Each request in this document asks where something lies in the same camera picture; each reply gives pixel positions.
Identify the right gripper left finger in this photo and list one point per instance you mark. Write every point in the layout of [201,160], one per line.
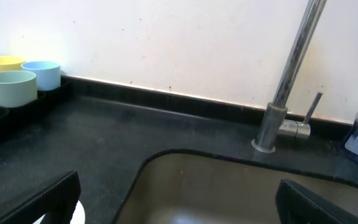
[36,199]

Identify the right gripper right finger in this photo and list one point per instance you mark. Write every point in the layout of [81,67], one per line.
[303,205]

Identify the white cup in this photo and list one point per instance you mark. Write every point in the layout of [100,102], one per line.
[79,214]

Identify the black tray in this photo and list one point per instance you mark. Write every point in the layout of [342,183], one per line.
[17,116]

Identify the steel sink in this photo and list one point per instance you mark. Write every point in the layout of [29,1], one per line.
[204,189]

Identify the green cup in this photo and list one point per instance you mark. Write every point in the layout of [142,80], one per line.
[12,90]

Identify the blue cup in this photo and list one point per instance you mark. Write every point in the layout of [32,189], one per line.
[45,76]

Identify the yellow cup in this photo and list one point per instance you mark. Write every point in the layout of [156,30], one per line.
[3,63]

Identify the steel tap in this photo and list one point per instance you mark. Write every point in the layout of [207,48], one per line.
[294,62]

